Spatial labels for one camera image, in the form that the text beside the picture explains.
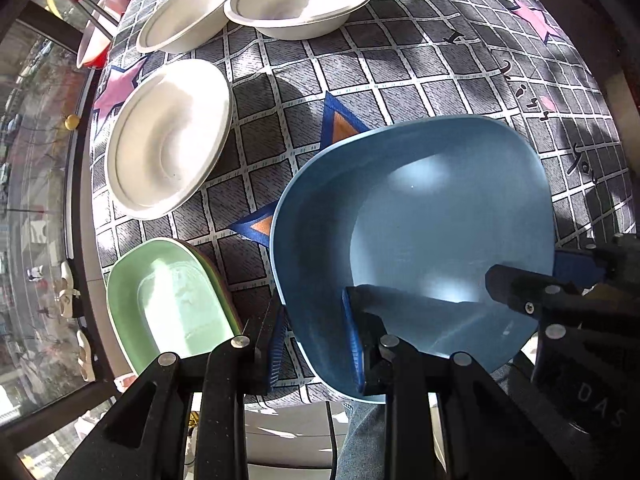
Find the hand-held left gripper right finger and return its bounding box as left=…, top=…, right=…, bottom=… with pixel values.
left=341, top=285, right=576, bottom=480

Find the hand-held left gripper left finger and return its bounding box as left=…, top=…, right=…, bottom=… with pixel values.
left=55, top=300, right=288, bottom=480

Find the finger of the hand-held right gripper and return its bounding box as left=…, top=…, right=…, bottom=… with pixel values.
left=554, top=246, right=618, bottom=288
left=485, top=263, right=586, bottom=319

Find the blue plate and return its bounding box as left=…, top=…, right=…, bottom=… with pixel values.
left=270, top=115, right=556, bottom=406

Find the person's jeans leg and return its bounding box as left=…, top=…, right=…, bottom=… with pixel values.
left=334, top=399, right=397, bottom=480

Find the green plate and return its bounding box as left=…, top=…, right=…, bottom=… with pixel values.
left=106, top=238, right=245, bottom=377

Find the white slipper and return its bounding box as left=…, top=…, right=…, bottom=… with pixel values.
left=75, top=330, right=97, bottom=382
left=54, top=260, right=82, bottom=319

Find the large white paper bowl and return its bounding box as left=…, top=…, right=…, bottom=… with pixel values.
left=105, top=59, right=234, bottom=220

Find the grey checkered tablecloth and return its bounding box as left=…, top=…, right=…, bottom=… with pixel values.
left=87, top=0, right=627, bottom=407

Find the red and white bowl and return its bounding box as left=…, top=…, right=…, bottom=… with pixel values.
left=76, top=10, right=114, bottom=70

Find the pink plastic basin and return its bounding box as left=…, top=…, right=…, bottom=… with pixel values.
left=101, top=0, right=142, bottom=22

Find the black cable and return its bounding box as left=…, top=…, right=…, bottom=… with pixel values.
left=324, top=401, right=339, bottom=480

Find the red-handled metal tool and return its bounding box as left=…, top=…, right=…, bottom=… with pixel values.
left=55, top=0, right=122, bottom=37

